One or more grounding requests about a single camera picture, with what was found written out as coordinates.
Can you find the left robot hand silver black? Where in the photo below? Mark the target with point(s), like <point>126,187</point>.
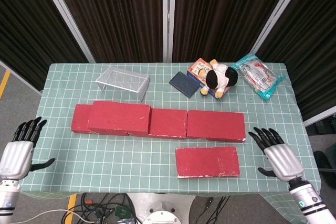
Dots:
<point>17,158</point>

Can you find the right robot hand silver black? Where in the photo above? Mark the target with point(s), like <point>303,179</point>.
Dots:
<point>284,161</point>

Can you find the red foam brick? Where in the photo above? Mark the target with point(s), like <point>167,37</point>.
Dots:
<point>118,116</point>
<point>207,162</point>
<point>168,124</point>
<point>215,127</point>
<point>80,119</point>

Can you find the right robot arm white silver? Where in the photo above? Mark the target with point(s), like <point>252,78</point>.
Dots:
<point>312,203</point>

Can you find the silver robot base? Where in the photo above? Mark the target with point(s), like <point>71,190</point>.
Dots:
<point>160,208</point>

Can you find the black floor equipment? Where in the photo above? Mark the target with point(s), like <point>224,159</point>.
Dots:
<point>325,163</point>

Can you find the teal snack bag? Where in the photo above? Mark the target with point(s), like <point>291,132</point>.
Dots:
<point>258,77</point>

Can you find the green checked tablecloth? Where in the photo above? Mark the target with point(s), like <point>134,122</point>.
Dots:
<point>118,161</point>

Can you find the black white plush toy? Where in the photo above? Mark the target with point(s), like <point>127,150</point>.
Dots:
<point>218,77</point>

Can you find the green circuit board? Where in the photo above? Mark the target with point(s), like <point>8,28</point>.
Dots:
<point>122,212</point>

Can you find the dark blue flat case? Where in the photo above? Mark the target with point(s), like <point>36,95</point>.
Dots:
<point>183,83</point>

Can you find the orange and blue box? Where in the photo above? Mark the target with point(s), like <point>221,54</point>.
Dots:
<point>195,68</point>

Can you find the grey partition frame rail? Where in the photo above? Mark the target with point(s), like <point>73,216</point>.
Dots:
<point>320,119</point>
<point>21,77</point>

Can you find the grey partition frame post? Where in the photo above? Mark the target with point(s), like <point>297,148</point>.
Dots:
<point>280,11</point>
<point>67,16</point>
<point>168,16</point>

